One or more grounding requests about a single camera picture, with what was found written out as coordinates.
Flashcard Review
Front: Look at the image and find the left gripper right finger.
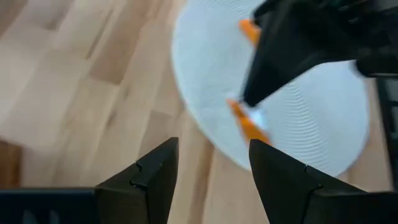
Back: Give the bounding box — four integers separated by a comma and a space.
248, 138, 367, 224

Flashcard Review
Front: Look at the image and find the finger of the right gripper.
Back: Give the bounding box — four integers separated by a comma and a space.
241, 0, 358, 108

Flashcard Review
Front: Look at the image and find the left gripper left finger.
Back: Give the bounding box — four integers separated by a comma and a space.
95, 136, 180, 224

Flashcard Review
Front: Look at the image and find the orange and white tea packet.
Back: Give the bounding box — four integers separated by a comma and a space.
226, 98, 272, 146
238, 18, 262, 48

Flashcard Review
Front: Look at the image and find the white round woven placemat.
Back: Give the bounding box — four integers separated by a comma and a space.
170, 0, 371, 177

